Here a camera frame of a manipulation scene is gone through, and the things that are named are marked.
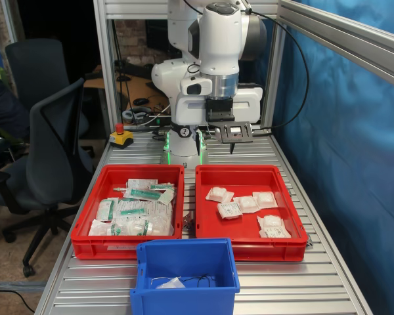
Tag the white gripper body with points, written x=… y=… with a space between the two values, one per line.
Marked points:
x=190 y=110

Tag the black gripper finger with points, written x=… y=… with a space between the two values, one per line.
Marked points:
x=197 y=141
x=231 y=147

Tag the white Fuhrmann gauze pack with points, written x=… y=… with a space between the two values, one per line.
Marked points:
x=172 y=283
x=230 y=210
x=277 y=233

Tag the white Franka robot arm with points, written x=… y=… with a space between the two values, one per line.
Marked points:
x=216 y=39

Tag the yellow emergency stop box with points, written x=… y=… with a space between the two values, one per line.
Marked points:
x=121 y=139

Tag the black power strip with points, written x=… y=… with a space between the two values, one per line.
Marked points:
x=157 y=120

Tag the clear-faced gauze pack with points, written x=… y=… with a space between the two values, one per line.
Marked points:
x=265 y=199
x=218 y=194
x=248 y=205
x=271 y=222

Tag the black computer mouse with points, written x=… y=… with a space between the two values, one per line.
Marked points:
x=140 y=101

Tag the wooden desk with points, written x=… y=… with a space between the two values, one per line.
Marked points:
x=138 y=87

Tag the thin green syringe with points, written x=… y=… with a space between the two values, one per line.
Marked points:
x=161 y=187

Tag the small green and white pack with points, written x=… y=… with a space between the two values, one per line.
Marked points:
x=166 y=196

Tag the white pack with red print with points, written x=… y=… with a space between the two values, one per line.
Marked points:
x=141 y=183

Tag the large green syringe pack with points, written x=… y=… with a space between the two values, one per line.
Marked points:
x=141 y=193

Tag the dark computer monitor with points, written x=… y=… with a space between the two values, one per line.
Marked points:
x=159 y=36

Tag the white paper medical packs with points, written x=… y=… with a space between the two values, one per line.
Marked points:
x=157 y=213

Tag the slim green syringe pack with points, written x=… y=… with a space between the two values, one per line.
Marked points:
x=131 y=212

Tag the red plastic crate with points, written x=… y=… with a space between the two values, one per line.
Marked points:
x=118 y=252
x=269 y=249

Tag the green and white flat pack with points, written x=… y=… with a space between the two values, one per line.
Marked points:
x=106 y=210

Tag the blue fabric curtain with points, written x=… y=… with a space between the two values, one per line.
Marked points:
x=348 y=164

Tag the clear plastic wrapper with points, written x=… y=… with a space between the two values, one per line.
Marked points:
x=98 y=229

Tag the grey mesh office chair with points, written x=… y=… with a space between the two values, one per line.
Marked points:
x=52 y=157

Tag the blue open-front storage bin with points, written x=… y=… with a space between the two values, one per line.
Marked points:
x=184 y=302

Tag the wrist camera with black bracket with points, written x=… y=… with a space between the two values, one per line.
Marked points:
x=220 y=110

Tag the aluminium angle bracket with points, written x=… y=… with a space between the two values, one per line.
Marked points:
x=188 y=223

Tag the aluminium profile frame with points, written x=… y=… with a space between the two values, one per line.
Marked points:
x=348 y=39

